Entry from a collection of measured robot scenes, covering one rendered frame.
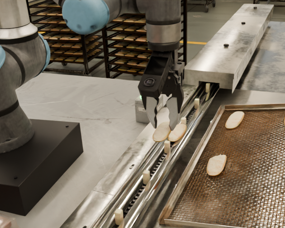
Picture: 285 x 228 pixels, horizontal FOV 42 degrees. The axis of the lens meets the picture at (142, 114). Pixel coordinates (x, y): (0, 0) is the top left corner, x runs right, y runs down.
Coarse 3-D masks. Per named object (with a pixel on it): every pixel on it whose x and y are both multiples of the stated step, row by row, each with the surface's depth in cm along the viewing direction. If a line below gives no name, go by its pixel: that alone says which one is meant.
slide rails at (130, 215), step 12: (204, 84) 135; (216, 84) 135; (180, 120) 111; (192, 120) 110; (156, 156) 94; (168, 156) 94; (144, 168) 89; (132, 180) 85; (156, 180) 85; (132, 192) 81; (144, 192) 81; (120, 204) 78; (108, 216) 75; (132, 216) 75
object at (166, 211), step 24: (216, 120) 101; (264, 120) 96; (216, 144) 89; (240, 144) 87; (264, 144) 85; (192, 168) 81; (240, 168) 78; (264, 168) 76; (216, 192) 72; (168, 216) 68; (192, 216) 67; (216, 216) 66; (240, 216) 64; (264, 216) 63
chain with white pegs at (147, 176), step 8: (208, 88) 130; (192, 112) 118; (184, 120) 107; (168, 144) 96; (160, 160) 94; (144, 176) 85; (144, 184) 86; (136, 192) 83; (128, 208) 78; (120, 216) 73
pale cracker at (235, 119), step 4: (236, 112) 101; (240, 112) 101; (232, 116) 99; (236, 116) 99; (240, 116) 99; (228, 120) 98; (232, 120) 97; (236, 120) 97; (240, 120) 97; (228, 124) 96; (232, 124) 95; (236, 124) 95; (228, 128) 95; (232, 128) 95
